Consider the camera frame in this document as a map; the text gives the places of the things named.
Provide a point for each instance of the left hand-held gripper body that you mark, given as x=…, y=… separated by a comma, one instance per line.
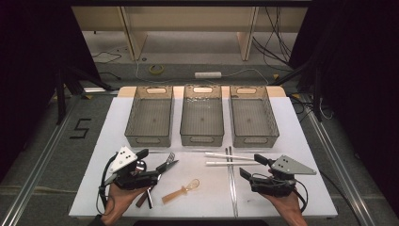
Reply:
x=124, y=158

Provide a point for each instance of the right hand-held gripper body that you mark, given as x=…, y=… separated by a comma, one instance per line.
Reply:
x=290, y=166

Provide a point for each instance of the metal spoon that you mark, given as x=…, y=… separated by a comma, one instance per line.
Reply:
x=141, y=165

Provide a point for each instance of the amber plastic spoon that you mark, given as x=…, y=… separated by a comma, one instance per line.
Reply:
x=175, y=195

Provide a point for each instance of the smoky transparent plastic bin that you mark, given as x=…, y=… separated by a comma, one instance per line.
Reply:
x=202, y=119
x=251, y=119
x=150, y=119

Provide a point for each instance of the person's right hand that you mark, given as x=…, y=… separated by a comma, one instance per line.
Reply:
x=288, y=205

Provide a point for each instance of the person's left hand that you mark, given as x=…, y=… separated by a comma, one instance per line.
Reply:
x=117, y=201

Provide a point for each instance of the white table cover sheet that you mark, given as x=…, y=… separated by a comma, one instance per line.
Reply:
x=204, y=201

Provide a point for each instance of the black metal stand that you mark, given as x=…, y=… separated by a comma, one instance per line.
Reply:
x=317, y=100
x=60, y=100

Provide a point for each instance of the yellow tape roll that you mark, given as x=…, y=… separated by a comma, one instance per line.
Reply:
x=156, y=73

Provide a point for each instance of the white power strip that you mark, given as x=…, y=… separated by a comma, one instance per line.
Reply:
x=208, y=75

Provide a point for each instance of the black curtain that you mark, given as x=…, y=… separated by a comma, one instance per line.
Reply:
x=360, y=78
x=31, y=62

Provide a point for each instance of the wooden shelf unit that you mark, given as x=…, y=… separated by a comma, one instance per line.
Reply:
x=188, y=19

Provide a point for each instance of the long aluminium floor rail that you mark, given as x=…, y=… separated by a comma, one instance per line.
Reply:
x=44, y=158
x=335, y=157

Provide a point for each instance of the short aluminium rail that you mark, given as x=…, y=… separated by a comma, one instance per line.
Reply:
x=94, y=90

